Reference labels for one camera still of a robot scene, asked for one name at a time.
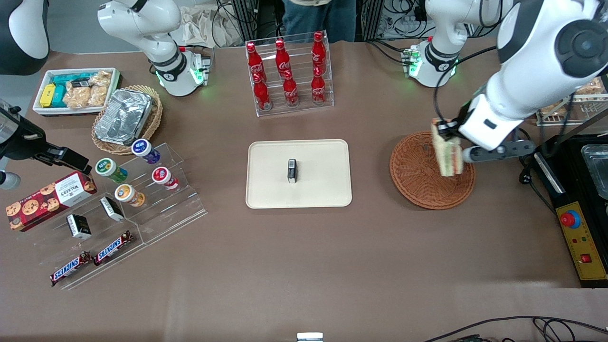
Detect white crumpled plastic bag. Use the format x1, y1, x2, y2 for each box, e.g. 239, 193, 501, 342
178, 4, 245, 48

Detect cream plastic serving tray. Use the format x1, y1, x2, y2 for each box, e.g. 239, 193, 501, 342
246, 139, 352, 209

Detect silver foil container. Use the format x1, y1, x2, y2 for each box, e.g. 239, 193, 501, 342
95, 89, 153, 146

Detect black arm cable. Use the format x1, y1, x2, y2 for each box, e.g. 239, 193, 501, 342
432, 45, 497, 126

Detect clear acrylic stepped display stand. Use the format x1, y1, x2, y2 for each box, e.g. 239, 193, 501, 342
28, 142, 208, 291

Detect bundle of black cables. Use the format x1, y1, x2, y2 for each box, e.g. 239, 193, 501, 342
366, 0, 429, 42

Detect white plastic snack bin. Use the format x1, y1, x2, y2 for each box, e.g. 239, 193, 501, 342
32, 67, 122, 117

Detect black floor cable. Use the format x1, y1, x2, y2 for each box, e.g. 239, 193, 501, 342
423, 316, 608, 342

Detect black power plug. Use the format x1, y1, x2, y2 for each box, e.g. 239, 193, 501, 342
519, 157, 535, 186

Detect purple gum bottle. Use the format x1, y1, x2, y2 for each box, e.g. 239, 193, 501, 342
131, 138, 161, 165

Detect black control box yellow panel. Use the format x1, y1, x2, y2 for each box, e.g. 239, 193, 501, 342
534, 134, 608, 289

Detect light wicker basket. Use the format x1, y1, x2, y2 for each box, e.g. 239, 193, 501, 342
92, 85, 163, 156

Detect yellow snack box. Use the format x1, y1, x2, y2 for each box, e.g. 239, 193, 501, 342
39, 84, 57, 108

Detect red gum bottle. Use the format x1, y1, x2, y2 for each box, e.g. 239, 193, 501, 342
152, 167, 180, 190

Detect red Coca-Cola bottle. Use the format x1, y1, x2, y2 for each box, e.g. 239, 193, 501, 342
275, 39, 292, 76
246, 42, 266, 81
312, 31, 327, 74
282, 70, 299, 108
311, 68, 327, 105
253, 71, 272, 111

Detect Snickers chocolate bar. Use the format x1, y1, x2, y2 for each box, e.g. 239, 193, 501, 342
50, 251, 93, 287
93, 230, 134, 266

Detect orange gum bottle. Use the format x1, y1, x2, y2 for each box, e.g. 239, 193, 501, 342
114, 184, 146, 208

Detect metal tray in machine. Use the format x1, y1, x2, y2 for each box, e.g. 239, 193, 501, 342
580, 144, 608, 201

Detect plastic sandwich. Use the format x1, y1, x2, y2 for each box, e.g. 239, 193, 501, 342
431, 119, 464, 177

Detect person in blue jeans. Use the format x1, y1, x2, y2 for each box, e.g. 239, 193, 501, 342
282, 0, 357, 43

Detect red emergency stop button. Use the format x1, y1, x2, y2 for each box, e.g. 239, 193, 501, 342
560, 209, 582, 229

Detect red tartan Walkers shortbread box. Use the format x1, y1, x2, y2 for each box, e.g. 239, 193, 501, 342
6, 171, 98, 232

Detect green gum bottle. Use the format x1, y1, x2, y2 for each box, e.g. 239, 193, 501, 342
95, 158, 128, 184

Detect metal wire rack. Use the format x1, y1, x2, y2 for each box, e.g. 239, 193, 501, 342
536, 76, 608, 127

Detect brown round wicker basket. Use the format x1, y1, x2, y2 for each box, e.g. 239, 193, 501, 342
389, 131, 475, 210

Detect grey wrist camera bar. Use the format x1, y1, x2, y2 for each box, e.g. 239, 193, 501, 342
462, 140, 536, 164

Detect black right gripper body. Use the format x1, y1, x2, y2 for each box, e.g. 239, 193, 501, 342
0, 105, 49, 162

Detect clear acrylic bottle rack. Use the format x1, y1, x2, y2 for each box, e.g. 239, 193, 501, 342
245, 30, 334, 117

